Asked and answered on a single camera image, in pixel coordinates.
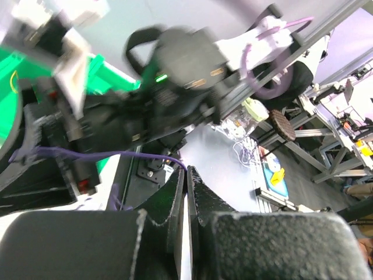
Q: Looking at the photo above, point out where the round brown stool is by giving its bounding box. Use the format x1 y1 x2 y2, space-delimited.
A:
258 110 296 159

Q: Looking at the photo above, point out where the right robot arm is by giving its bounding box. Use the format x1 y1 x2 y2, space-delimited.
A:
1 1 292 215

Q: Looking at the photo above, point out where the background aluminium workbench frame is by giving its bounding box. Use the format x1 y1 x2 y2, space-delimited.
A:
259 94 372 184

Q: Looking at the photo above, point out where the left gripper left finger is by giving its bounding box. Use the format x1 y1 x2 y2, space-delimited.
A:
1 168 185 279

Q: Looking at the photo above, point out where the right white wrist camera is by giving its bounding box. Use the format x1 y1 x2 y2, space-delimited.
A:
1 1 109 119

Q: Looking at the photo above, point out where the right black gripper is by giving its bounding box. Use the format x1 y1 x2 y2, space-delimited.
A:
40 80 187 152

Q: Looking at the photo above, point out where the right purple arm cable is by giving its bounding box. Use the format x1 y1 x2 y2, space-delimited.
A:
240 16 315 100

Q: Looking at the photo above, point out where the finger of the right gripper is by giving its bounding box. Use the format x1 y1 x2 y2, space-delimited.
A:
1 78 76 210

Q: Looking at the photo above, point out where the green compartment tray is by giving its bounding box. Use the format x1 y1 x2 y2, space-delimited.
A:
0 48 142 187

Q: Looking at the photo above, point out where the yellow wire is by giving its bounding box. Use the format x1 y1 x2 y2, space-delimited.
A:
9 71 19 94

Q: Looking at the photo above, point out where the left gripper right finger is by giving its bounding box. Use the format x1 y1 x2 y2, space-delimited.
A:
187 166 372 279

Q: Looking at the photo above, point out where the purple wire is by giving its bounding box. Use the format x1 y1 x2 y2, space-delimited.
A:
8 145 190 211

